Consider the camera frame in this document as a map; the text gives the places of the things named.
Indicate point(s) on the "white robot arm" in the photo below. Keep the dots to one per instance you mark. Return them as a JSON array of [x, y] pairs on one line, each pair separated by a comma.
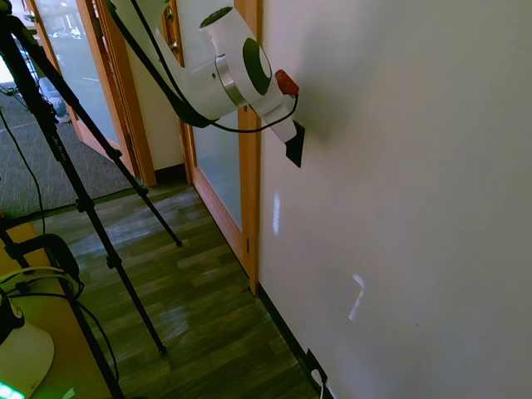
[[195, 87]]

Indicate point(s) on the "black camera tripod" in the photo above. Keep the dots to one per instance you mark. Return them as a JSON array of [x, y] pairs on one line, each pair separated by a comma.
[[54, 133]]

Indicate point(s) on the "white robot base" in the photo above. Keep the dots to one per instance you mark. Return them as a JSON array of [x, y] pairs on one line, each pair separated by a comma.
[[29, 357]]

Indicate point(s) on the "red and grey wrist camera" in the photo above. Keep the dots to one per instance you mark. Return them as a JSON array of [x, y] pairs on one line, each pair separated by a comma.
[[287, 83]]

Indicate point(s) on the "frosted glass wooden door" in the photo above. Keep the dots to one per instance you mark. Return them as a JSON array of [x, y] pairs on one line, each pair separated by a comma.
[[79, 75], [218, 174]]

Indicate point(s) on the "black clamp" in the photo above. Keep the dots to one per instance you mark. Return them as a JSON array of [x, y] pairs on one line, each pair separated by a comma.
[[54, 243]]

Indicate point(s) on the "black baseboard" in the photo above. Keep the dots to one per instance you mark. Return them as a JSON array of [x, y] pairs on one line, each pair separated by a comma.
[[287, 332], [170, 172]]

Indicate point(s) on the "white power plug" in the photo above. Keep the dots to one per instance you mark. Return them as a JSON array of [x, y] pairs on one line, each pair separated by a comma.
[[318, 376]]

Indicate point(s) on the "wooden door frame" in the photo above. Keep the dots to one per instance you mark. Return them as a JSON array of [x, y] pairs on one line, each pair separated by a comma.
[[133, 124], [251, 187]]

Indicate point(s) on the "wooden table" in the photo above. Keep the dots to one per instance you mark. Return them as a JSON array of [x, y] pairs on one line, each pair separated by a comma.
[[62, 332]]

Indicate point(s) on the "brass door hinge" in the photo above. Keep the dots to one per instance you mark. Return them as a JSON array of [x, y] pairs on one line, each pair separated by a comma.
[[249, 245]]

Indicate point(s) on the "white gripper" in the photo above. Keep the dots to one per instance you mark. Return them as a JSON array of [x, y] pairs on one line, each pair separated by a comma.
[[276, 118]]

